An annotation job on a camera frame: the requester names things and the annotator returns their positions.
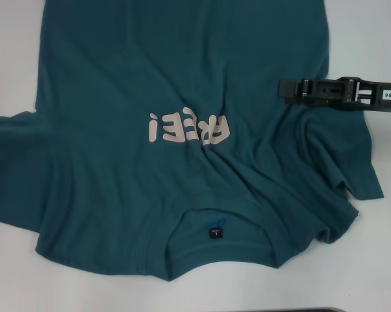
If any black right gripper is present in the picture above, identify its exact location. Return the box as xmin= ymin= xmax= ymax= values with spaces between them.
xmin=278 ymin=77 xmax=391 ymax=114

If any teal t-shirt with beige print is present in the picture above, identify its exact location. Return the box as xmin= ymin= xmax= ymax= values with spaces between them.
xmin=0 ymin=0 xmax=385 ymax=282

